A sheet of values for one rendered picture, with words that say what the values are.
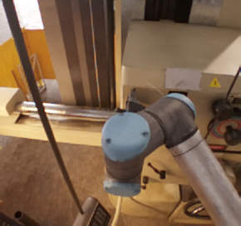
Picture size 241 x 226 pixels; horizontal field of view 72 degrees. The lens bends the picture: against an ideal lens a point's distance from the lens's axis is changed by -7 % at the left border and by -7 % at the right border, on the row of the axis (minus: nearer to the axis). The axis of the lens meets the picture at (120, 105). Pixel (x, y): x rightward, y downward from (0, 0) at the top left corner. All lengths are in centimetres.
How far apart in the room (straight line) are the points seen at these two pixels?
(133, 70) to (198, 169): 41
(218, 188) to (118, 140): 25
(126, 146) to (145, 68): 42
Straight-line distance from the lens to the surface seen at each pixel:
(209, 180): 44
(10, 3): 37
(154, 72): 68
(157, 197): 177
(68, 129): 140
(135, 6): 121
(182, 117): 41
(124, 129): 33
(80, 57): 141
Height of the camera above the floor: 224
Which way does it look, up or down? 42 degrees down
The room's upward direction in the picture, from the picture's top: straight up
